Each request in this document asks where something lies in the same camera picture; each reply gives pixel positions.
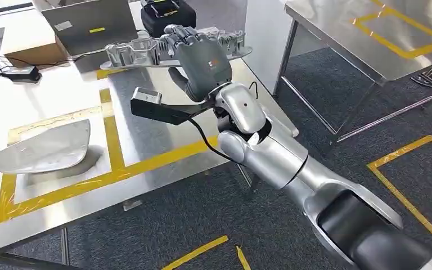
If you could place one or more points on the brown cardboard box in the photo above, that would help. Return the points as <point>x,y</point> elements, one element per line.
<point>29,46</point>

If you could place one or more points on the steel bench with tape square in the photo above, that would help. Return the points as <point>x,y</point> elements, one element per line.
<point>331,22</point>

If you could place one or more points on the ribbed silver cast metal part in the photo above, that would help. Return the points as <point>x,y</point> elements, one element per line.
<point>134,52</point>

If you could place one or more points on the black power adapter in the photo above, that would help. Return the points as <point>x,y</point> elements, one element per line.
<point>22,74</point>

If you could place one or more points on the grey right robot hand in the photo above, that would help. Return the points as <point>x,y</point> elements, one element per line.
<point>203,63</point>

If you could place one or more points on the smooth silver metal shell part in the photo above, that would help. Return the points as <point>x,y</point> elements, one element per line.
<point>41,149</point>

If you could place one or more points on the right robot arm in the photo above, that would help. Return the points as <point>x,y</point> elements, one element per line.
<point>275,156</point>

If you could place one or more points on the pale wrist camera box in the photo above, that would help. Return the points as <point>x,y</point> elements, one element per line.
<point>147,95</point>

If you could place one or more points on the steel bench with tape frame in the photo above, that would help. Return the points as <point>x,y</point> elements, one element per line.
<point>156,97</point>

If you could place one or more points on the grey laptop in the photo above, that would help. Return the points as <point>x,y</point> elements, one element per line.
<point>89,18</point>

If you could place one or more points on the black bag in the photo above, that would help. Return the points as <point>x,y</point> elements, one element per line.
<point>171,22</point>

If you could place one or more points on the black bar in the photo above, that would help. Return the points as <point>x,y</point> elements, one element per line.
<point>3,9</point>

